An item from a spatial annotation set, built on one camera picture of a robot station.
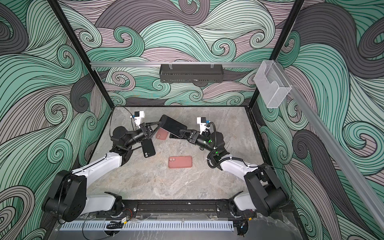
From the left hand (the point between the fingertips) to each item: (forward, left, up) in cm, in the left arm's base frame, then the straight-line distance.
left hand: (162, 123), depth 72 cm
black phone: (+2, +13, -29) cm, 32 cm away
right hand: (-3, -9, -3) cm, 10 cm away
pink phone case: (-6, -9, -30) cm, 32 cm away
